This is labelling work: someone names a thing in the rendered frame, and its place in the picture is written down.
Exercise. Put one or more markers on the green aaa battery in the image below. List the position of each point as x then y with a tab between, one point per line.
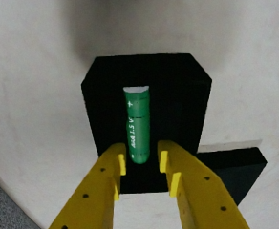
137	116

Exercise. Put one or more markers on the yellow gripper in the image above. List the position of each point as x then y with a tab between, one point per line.
203	200

